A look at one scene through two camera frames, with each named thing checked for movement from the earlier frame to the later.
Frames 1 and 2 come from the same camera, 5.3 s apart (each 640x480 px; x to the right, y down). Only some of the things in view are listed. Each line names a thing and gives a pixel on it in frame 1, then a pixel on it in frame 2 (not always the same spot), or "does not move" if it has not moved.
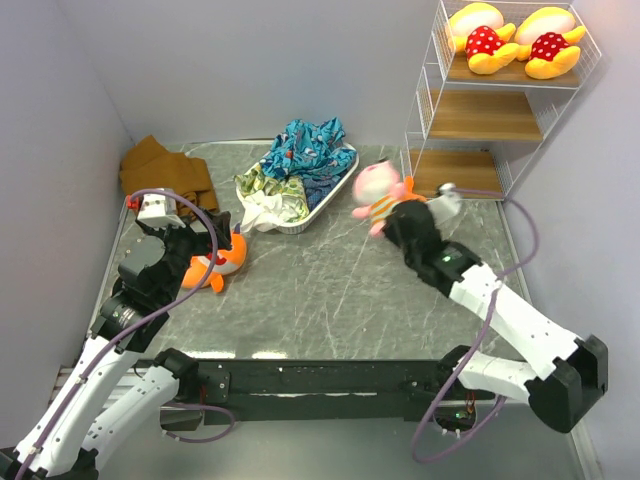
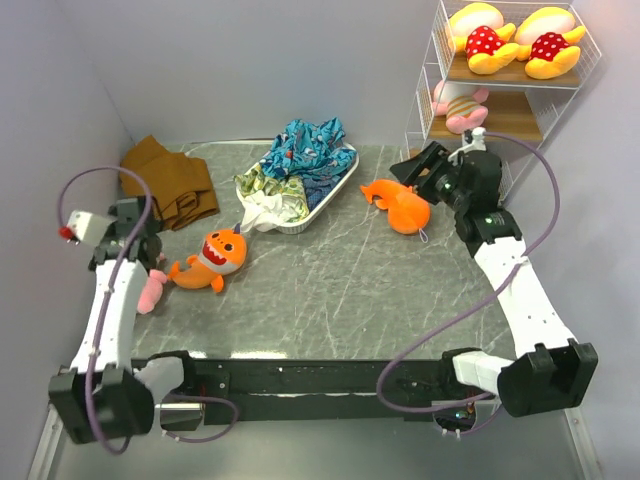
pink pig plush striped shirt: x=376 y=186 to x=462 y=113
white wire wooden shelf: x=498 y=71 does not move
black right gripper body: x=390 y=231 to x=449 y=192
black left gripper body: x=182 y=244 to x=159 y=244
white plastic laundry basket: x=293 y=227 does not move
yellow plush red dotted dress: x=545 y=38 does not move
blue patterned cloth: x=314 y=153 does not move
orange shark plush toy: x=226 y=262 does not move
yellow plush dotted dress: x=479 y=30 does not move
